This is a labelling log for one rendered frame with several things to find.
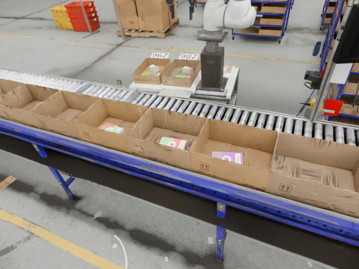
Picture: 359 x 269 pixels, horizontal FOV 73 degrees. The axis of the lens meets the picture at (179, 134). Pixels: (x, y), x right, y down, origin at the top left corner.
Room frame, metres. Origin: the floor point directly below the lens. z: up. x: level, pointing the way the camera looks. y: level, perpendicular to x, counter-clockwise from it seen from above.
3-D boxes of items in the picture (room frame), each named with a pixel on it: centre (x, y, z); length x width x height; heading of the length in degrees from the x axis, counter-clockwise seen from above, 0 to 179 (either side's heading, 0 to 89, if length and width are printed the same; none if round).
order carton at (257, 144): (0.89, -0.28, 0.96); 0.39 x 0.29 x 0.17; 62
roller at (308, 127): (1.11, -0.84, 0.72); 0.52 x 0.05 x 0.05; 152
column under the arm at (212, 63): (2.01, -0.37, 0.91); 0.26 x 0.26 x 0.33; 68
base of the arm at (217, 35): (2.03, -0.35, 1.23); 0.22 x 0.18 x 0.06; 63
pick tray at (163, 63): (2.33, 0.19, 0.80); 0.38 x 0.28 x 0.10; 159
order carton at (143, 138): (1.08, 0.06, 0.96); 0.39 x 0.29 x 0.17; 62
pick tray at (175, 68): (2.21, -0.10, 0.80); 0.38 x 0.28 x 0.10; 157
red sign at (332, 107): (1.33, -1.06, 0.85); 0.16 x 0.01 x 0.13; 62
